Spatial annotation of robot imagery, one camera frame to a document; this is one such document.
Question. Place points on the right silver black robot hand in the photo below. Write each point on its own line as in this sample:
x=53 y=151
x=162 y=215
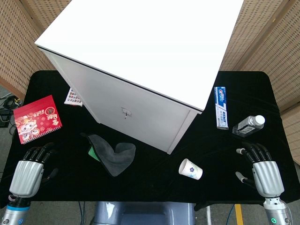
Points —
x=267 y=178

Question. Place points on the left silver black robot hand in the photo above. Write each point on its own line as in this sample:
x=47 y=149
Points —
x=27 y=174

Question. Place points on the grey microfibre cloth green backing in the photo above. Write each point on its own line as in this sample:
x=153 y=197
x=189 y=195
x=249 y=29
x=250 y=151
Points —
x=114 y=159

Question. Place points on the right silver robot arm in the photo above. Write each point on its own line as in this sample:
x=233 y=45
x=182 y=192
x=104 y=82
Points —
x=275 y=211

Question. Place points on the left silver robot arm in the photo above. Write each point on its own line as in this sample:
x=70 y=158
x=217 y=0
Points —
x=11 y=213

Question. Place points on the white cabinet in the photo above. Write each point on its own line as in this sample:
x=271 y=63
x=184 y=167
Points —
x=145 y=47

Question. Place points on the clear bottle white cap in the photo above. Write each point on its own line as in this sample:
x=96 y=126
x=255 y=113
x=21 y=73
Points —
x=248 y=126

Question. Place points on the red decorated box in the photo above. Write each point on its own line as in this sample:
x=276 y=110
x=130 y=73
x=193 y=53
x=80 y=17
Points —
x=37 y=119

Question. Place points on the white paper cup blue flower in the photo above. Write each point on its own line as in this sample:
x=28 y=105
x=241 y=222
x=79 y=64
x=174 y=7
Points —
x=191 y=169

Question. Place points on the blue white toothpaste box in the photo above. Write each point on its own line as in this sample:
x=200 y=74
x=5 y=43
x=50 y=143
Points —
x=221 y=107

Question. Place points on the small patterned card box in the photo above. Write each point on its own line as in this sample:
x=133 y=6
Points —
x=73 y=98

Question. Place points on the black velvet tablecloth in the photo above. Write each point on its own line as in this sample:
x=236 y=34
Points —
x=152 y=185

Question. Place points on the grey blue robot torso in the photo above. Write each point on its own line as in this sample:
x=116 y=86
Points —
x=140 y=213

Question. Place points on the beige perforated partition screen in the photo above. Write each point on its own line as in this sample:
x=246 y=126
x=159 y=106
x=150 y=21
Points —
x=269 y=35
x=18 y=35

